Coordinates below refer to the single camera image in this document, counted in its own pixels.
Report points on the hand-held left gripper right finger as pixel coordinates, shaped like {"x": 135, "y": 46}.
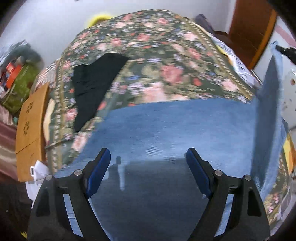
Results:
{"x": 198, "y": 172}

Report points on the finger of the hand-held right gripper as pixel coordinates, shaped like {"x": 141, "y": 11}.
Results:
{"x": 289, "y": 53}

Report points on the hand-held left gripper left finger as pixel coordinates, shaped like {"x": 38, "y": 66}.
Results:
{"x": 98, "y": 171}

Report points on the blue denim pants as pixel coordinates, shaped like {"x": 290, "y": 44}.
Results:
{"x": 161, "y": 129}

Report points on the white wardrobe sliding door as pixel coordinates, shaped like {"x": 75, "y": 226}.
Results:
{"x": 288, "y": 88}

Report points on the brown wooden door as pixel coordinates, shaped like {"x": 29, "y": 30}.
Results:
{"x": 252, "y": 32}

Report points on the white printed cloth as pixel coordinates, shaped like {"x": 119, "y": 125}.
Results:
{"x": 240, "y": 64}

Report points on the white plastic object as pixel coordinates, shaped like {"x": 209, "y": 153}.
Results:
{"x": 39, "y": 171}

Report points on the wooden board with flower cutouts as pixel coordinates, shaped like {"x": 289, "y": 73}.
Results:
{"x": 29, "y": 129}

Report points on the grey backpack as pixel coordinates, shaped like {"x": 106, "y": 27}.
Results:
{"x": 204, "y": 23}

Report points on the black cloth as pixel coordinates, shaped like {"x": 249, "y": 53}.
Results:
{"x": 92, "y": 78}

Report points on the striped red curtain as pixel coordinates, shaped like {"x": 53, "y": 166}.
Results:
{"x": 8, "y": 141}

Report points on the striped orange quilt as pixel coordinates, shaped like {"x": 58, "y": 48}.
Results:
{"x": 46, "y": 71}

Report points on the green fabric bag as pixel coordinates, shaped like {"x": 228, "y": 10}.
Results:
{"x": 19, "y": 90}

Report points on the floral blanket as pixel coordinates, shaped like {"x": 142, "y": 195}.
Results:
{"x": 161, "y": 46}

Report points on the orange box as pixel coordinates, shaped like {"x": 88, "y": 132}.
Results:
{"x": 12, "y": 73}

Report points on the grey pillow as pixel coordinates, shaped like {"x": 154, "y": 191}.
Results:
{"x": 27, "y": 53}

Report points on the yellow foam arch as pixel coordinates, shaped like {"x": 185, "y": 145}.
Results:
{"x": 99, "y": 18}

